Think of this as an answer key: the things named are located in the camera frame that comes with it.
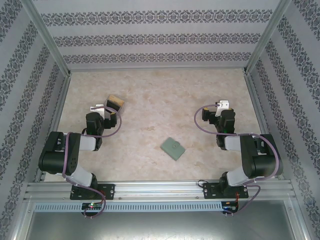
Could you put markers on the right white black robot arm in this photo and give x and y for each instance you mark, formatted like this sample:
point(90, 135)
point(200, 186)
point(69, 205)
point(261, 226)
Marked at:
point(262, 160)

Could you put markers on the aluminium table edge rail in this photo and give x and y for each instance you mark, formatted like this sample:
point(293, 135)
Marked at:
point(257, 100)
point(56, 120)

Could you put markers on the grey metal panel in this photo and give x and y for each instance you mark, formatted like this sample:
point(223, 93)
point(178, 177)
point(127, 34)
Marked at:
point(160, 227)

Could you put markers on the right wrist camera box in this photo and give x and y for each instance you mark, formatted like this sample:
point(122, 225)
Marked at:
point(222, 106)

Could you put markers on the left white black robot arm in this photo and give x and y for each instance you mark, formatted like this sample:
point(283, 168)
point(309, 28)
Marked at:
point(55, 155)

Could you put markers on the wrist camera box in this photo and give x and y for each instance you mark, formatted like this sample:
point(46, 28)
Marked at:
point(97, 108)
point(222, 106)

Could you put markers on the green card holder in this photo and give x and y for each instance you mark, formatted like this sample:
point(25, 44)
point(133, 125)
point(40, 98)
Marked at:
point(173, 149)

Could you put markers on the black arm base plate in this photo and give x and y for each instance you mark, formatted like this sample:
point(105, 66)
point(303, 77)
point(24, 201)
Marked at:
point(110, 191)
point(208, 191)

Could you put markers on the aluminium frame post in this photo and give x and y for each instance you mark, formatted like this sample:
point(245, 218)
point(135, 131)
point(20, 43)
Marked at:
point(50, 37)
point(265, 37)

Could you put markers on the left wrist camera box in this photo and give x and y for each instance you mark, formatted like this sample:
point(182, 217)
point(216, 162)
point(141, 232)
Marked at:
point(97, 108)

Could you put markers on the wide aluminium extrusion beam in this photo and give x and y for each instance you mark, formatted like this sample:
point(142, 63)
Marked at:
point(160, 191)

